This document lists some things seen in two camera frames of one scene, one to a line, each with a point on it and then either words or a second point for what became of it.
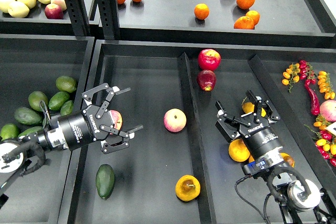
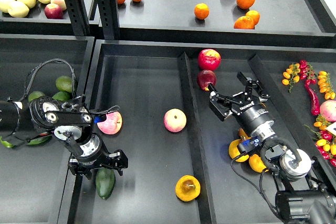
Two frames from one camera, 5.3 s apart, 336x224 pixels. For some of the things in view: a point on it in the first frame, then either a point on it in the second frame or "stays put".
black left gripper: [94, 123] to [94, 152]
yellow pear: [187, 188] stays put
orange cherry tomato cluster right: [325, 85] stays put
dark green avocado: [104, 180] stays put
